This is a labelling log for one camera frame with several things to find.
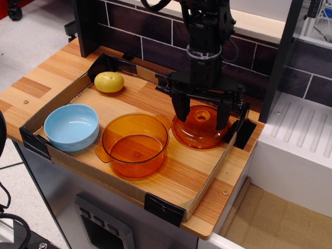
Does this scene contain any orange transparent pot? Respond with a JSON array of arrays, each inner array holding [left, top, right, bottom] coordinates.
[[95, 113, 172, 179]]

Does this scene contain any white drainer sink unit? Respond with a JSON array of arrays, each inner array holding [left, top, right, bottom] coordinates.
[[248, 93, 331, 217]]

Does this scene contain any black cable bundle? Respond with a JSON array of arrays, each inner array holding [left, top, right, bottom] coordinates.
[[0, 110, 32, 249]]

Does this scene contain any dark upright shelf post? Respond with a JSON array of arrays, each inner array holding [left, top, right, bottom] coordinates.
[[258, 1, 303, 123]]

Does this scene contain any light wooden shelf board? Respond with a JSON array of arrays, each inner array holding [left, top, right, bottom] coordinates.
[[120, 1, 285, 45]]

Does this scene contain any grey oven control panel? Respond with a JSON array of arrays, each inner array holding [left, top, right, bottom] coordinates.
[[74, 195, 135, 249]]

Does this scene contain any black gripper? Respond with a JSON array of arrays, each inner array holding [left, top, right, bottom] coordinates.
[[156, 50, 245, 130]]

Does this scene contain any yellow plastic potato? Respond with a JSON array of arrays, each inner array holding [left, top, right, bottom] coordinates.
[[94, 72, 125, 93]]

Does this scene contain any light blue bowl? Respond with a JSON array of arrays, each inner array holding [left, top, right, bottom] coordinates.
[[44, 104, 99, 152]]

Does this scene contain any cardboard fence with black tape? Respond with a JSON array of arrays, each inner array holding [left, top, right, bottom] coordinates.
[[20, 53, 264, 237]]

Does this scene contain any orange transparent pot lid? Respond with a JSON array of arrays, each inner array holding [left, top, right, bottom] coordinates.
[[172, 105, 231, 150]]

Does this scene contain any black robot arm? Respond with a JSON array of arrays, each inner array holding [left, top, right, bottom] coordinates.
[[156, 1, 244, 130]]

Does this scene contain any black caster wheel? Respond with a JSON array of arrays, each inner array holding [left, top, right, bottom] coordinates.
[[7, 0, 23, 21]]

